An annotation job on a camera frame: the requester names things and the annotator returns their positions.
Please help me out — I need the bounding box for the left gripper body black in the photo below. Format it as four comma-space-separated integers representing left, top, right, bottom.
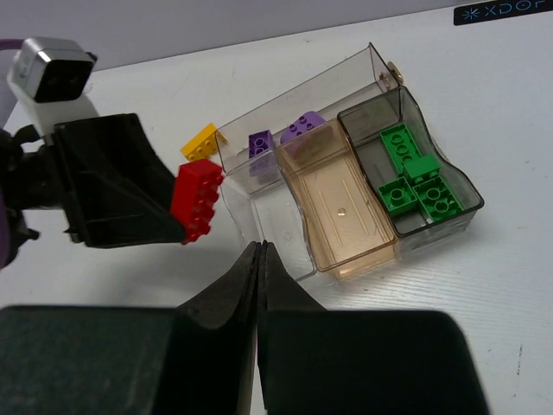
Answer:
1, 125, 67, 268

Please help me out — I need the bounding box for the green lego plate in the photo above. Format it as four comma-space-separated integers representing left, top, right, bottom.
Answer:
379, 124, 423, 175

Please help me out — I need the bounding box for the purple rounded lego brick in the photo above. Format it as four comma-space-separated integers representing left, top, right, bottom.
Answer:
280, 111, 326, 145

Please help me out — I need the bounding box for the right logo sticker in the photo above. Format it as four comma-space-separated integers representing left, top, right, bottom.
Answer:
453, 0, 552, 26

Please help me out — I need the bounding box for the dark smoky plastic container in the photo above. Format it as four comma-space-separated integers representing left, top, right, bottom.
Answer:
338, 86, 485, 253

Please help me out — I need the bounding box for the amber plastic container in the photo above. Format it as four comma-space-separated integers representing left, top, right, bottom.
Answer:
276, 119, 398, 279

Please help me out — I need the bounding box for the small green lego brick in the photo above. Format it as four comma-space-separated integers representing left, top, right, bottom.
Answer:
403, 154, 441, 186

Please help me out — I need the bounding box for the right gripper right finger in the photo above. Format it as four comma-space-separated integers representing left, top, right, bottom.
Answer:
258, 242, 481, 414

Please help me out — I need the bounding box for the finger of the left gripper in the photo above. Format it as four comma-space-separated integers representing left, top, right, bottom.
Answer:
52, 113, 186, 248

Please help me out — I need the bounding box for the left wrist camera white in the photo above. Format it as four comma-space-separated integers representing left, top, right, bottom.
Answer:
7, 37, 98, 136

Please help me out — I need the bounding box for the clear grey long container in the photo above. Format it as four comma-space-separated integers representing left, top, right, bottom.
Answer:
215, 44, 404, 172

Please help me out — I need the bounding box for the clear plastic container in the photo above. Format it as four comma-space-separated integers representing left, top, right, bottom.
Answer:
221, 165, 316, 280

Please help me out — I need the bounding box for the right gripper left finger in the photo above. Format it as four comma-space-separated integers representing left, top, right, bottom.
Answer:
1, 242, 262, 414

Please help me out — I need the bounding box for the yellow lego brick right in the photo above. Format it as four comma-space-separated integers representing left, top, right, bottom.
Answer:
180, 123, 227, 162

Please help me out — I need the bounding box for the red lego brick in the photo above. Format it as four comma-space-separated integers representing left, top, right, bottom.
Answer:
169, 159, 224, 245

